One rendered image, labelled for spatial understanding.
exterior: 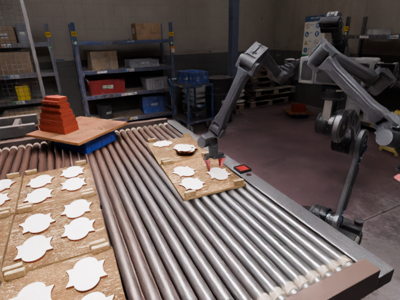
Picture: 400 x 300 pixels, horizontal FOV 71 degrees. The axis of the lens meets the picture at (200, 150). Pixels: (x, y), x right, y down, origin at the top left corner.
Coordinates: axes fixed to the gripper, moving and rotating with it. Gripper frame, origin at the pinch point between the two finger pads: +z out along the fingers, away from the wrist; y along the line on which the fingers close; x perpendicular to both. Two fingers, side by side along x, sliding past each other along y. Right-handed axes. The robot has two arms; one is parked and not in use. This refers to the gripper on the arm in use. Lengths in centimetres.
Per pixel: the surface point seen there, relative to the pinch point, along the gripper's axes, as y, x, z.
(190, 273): -36, -62, 16
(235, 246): -16, -56, 14
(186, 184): -20.2, -9.8, 2.5
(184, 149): -8.7, 28.0, -8.3
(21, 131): -118, 115, -25
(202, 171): -7.0, 2.6, 0.9
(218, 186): -5.3, -16.1, 4.6
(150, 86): 48, 443, -62
